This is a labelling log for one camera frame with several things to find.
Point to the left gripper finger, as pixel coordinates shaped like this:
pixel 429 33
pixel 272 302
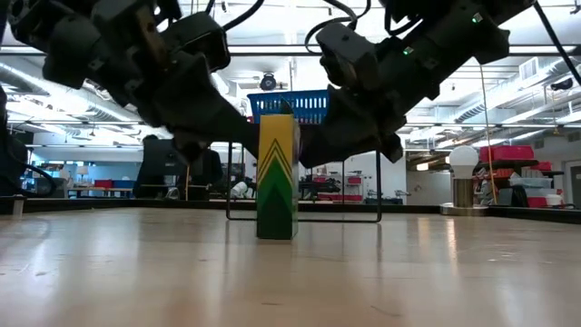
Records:
pixel 195 100
pixel 195 145

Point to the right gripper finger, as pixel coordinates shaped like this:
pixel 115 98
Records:
pixel 354 147
pixel 354 115

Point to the blue plastic basket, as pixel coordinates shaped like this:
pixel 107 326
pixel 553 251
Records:
pixel 308 106

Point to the green yellow crayon box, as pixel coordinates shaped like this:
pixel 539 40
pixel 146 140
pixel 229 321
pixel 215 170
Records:
pixel 277 181

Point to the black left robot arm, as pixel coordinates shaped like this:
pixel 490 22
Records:
pixel 68 41

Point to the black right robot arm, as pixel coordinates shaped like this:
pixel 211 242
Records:
pixel 481 27

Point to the black perforated metal shelf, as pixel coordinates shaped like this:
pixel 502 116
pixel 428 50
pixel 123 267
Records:
pixel 378 191

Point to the black overhead beam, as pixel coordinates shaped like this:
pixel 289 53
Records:
pixel 272 50

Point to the white bulb lamp wooden base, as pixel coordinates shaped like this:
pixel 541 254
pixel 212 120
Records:
pixel 464 181

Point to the rack with red bins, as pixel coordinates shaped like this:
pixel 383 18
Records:
pixel 506 153

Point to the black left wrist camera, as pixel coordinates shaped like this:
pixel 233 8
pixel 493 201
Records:
pixel 199 38

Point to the black overhead camera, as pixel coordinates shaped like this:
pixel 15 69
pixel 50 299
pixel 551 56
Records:
pixel 268 82

